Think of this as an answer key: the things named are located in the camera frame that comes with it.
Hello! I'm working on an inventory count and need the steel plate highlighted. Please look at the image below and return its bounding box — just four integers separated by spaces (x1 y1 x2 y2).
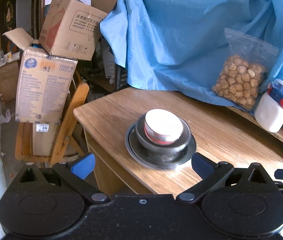
125 126 196 170

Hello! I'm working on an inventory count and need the stainless steel bowl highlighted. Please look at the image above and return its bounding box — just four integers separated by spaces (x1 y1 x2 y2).
134 114 192 156

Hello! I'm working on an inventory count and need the large white red-rimmed bowl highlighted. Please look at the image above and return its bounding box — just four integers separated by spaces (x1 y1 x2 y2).
144 109 184 146

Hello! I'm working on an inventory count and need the wooden chair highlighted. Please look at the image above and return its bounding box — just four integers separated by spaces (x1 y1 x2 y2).
14 71 89 165

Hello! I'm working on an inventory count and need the white jar blue lid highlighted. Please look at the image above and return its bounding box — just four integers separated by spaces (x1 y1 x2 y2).
254 79 283 133

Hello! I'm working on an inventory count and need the clear bag of snacks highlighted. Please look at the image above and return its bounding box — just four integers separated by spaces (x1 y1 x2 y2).
212 28 279 111

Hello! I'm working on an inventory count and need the lower printed cardboard box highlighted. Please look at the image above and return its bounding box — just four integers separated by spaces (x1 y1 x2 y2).
4 28 77 124

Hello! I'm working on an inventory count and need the blue cloth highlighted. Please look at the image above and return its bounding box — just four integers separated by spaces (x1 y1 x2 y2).
100 0 283 106

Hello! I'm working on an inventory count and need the upper cardboard box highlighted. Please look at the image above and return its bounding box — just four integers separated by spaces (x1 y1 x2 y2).
39 0 117 61

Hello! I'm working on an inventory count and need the dark wooden picture frame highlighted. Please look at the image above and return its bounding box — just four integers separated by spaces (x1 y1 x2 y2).
0 0 44 54

